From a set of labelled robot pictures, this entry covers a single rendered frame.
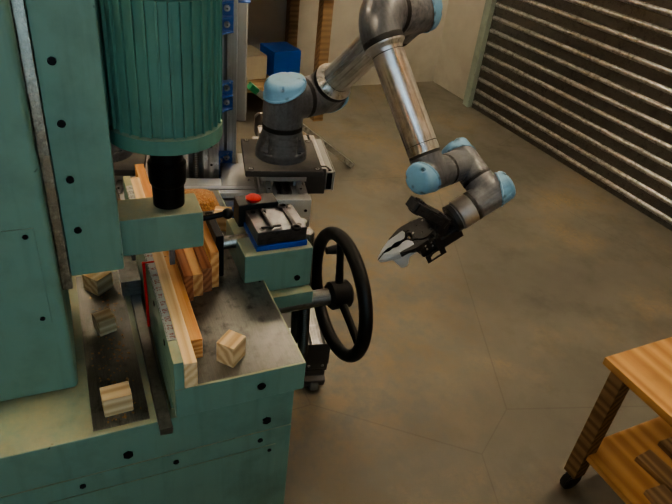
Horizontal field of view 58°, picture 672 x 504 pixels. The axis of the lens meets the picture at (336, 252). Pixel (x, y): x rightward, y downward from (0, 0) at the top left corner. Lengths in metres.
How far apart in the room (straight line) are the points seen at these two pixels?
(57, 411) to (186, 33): 0.62
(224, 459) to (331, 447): 0.91
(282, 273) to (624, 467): 1.27
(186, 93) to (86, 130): 0.14
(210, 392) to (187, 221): 0.28
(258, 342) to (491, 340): 1.66
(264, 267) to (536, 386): 1.52
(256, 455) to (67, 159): 0.62
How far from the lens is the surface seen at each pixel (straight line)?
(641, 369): 1.84
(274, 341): 1.04
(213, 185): 1.85
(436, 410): 2.23
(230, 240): 1.17
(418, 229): 1.45
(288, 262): 1.16
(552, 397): 2.44
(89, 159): 0.94
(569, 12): 4.33
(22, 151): 0.89
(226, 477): 1.22
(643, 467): 2.09
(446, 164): 1.43
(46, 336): 1.05
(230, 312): 1.09
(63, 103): 0.90
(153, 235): 1.05
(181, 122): 0.91
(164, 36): 0.87
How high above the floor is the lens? 1.60
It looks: 34 degrees down
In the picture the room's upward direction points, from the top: 7 degrees clockwise
